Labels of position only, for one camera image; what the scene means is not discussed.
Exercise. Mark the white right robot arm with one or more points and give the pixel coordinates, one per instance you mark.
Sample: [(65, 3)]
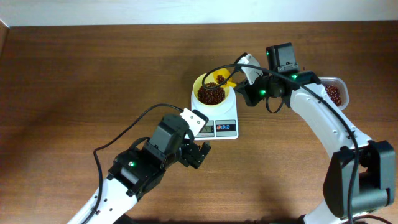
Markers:
[(361, 175)]

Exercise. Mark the beans in yellow bowl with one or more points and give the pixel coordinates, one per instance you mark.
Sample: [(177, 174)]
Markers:
[(211, 97)]

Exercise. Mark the clear plastic bean container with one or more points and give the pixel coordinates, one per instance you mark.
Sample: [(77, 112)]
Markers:
[(341, 86)]

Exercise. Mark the yellow plastic scoop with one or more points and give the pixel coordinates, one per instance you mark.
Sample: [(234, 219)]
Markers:
[(221, 76)]

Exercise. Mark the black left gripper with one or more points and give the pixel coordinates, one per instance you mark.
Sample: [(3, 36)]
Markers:
[(189, 147)]

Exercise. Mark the yellow plastic bowl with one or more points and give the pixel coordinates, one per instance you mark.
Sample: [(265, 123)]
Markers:
[(209, 83)]

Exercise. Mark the white digital kitchen scale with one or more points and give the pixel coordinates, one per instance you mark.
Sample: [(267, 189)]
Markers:
[(223, 118)]

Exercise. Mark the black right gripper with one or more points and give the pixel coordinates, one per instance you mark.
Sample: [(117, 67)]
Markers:
[(251, 99)]

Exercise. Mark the red adzuki beans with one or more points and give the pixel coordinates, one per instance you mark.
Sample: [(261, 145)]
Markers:
[(334, 94)]

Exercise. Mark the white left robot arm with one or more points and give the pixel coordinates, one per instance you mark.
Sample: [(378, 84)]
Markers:
[(136, 171)]

